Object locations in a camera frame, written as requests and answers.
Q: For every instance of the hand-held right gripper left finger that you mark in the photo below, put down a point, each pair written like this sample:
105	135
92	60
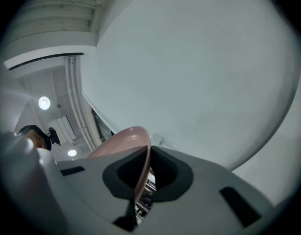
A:
91	180

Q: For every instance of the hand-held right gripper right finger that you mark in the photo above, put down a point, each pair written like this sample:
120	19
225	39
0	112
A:
214	199

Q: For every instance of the big pink plate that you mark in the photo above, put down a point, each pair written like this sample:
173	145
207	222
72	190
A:
128	141

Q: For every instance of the round ceiling light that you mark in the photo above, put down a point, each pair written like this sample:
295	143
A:
72	152
44	103

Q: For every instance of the white air conditioner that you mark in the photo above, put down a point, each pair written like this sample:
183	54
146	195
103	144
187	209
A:
63	127

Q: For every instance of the black head-mounted camera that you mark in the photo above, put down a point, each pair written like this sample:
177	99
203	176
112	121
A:
54	136

